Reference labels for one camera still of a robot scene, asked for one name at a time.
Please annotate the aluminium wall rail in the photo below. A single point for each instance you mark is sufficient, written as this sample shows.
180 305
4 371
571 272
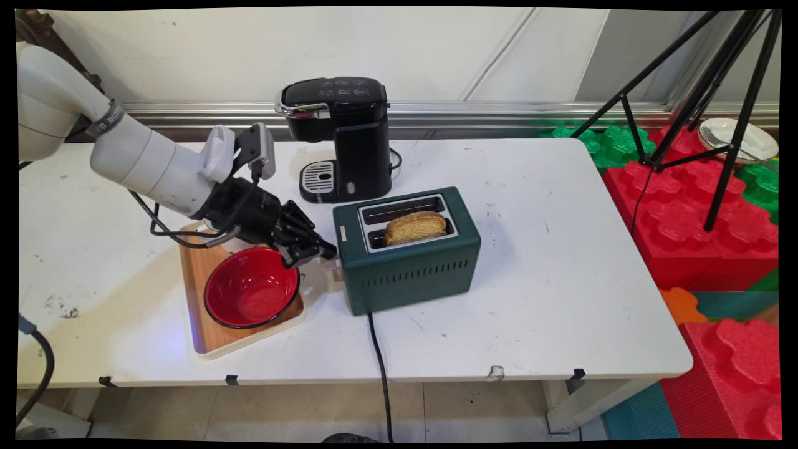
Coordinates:
499 115

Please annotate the orange foam piece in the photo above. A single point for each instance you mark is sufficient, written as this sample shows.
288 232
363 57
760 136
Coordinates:
681 305

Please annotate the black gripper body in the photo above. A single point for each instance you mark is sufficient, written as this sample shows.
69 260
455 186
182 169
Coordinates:
246 212

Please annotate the wooden serving tray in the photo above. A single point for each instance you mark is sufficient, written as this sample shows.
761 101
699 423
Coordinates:
206 330

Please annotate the white table leg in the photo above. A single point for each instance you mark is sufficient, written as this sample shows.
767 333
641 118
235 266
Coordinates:
592 405

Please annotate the black table edge clip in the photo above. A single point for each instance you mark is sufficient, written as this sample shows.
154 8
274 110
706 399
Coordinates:
106 380
578 373
231 379

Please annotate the red enamel bowl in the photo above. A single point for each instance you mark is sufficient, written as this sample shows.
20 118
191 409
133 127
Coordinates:
252 290

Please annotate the wooden toaster knob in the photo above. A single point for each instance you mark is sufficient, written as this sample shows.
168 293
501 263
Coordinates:
337 275

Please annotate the large red foam block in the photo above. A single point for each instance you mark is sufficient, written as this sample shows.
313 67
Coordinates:
679 237

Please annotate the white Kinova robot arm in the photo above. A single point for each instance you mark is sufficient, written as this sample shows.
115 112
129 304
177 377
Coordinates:
143 159

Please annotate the black tripod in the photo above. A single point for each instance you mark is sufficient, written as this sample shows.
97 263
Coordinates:
729 112

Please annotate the clear tape piece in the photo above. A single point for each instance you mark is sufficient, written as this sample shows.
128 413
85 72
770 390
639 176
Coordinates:
495 373

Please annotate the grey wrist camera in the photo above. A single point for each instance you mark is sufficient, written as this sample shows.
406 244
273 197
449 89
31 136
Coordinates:
259 149

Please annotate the white plate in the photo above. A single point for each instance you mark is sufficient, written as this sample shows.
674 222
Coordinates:
757 140

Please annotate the silver fork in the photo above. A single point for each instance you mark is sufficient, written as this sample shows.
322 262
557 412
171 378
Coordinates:
717 138

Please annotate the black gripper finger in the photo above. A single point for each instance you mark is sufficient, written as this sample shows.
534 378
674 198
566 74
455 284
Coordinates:
305 227
299 254

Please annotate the green toaster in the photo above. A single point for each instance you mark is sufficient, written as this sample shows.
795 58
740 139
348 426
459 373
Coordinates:
411 274

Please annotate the teal foam mat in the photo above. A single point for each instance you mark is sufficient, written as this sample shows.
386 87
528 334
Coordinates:
639 415

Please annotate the green foam block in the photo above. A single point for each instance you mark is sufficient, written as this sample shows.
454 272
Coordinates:
764 187
614 143

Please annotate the brown bread slice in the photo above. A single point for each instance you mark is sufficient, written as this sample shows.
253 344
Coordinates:
414 227

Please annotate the black coffee machine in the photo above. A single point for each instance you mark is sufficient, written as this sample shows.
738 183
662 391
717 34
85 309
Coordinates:
355 131

